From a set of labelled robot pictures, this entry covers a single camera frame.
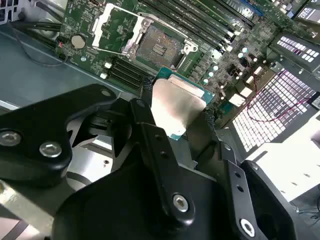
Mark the silver topped CPU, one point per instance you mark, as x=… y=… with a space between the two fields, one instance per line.
x=175 y=105

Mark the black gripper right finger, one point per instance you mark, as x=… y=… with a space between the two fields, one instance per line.
x=237 y=180

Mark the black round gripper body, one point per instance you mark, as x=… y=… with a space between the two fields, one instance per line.
x=125 y=205

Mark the metal socket cover frame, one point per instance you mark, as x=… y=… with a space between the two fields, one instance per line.
x=98 y=32

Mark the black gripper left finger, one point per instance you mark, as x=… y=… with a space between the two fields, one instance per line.
x=30 y=150

